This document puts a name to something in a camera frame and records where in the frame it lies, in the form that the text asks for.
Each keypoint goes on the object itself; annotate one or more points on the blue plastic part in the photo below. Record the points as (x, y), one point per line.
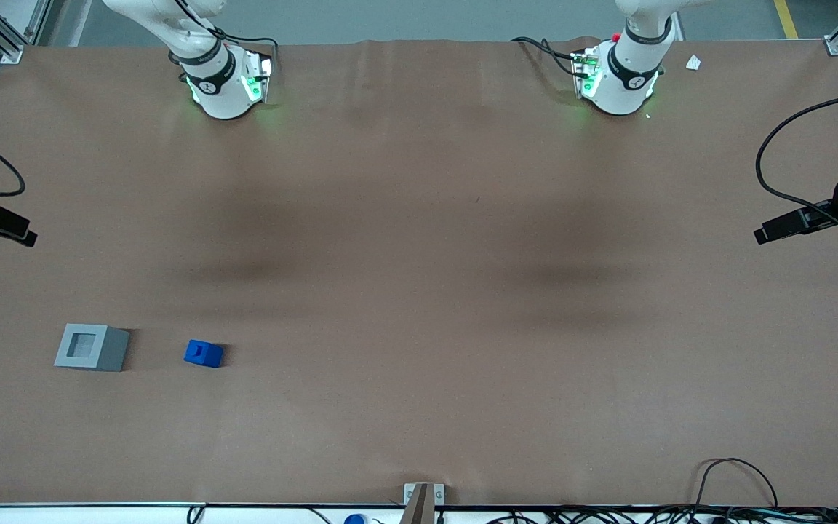
(201, 354)

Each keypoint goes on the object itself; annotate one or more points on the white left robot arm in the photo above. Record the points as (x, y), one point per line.
(619, 94)

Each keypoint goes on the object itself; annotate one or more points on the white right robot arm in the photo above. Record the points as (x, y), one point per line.
(219, 94)

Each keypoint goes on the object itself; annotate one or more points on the gray square base block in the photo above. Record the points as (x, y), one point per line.
(110, 353)

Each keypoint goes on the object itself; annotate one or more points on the white paper scrap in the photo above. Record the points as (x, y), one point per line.
(693, 62)

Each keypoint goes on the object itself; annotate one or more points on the brown table cover sheet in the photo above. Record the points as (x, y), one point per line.
(419, 291)

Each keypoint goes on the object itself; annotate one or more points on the blue round cap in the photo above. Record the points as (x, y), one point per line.
(355, 519)

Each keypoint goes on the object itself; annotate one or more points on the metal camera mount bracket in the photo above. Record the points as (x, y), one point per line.
(419, 502)

